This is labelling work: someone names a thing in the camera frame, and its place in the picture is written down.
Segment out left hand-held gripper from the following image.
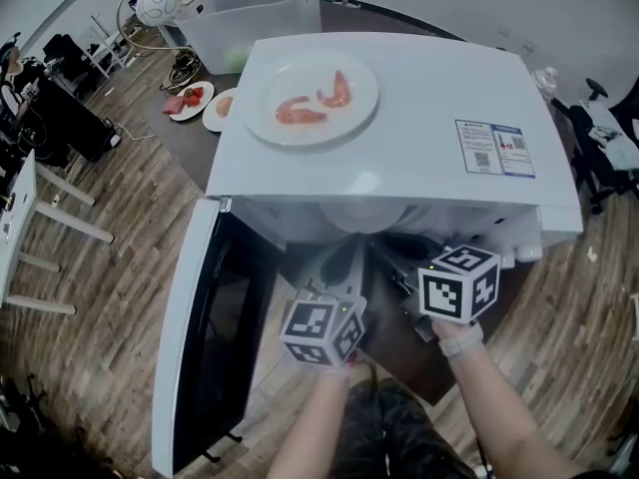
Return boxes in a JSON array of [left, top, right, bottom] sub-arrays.
[[278, 239, 369, 369]]

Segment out white patterned globe lamp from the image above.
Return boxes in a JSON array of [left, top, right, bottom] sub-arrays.
[[135, 0, 183, 28]]

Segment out white round plate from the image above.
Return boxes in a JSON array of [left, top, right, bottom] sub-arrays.
[[242, 48, 380, 148]]

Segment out glass microwave turntable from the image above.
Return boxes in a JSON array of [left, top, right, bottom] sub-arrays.
[[318, 199, 406, 235]]

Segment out person's left forearm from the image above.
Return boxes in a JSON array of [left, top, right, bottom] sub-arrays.
[[266, 360, 353, 479]]

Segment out pink shrimp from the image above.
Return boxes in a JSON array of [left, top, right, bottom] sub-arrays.
[[275, 96, 328, 127], [316, 70, 356, 110]]

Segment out white microwave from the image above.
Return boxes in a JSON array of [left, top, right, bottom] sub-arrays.
[[151, 32, 585, 479]]

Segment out white round-headed figure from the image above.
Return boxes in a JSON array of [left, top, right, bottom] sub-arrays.
[[530, 66, 561, 102]]

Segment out translucent plastic storage bin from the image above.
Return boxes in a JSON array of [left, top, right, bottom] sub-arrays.
[[173, 0, 322, 77]]

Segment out plate with egg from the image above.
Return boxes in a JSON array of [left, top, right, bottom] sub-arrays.
[[202, 87, 239, 133]]

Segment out black cabinet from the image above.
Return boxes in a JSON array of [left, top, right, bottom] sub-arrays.
[[0, 73, 123, 165]]

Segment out plate of strawberries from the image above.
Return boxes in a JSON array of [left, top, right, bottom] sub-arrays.
[[161, 81, 217, 122]]

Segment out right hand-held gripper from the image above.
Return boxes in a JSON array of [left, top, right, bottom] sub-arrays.
[[384, 244, 502, 342]]

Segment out coil of black cables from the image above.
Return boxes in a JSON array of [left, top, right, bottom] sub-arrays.
[[159, 49, 204, 95]]

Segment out person's dark patterned trousers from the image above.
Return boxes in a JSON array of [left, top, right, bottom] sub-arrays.
[[328, 364, 481, 479]]

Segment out black office chair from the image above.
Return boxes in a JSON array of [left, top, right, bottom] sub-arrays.
[[547, 76, 639, 215]]

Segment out gold hoop stand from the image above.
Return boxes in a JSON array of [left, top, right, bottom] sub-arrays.
[[116, 0, 193, 52]]

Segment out person's right forearm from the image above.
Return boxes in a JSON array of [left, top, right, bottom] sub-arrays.
[[430, 315, 595, 479]]

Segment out white side table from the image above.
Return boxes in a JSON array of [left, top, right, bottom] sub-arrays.
[[0, 149, 116, 317]]

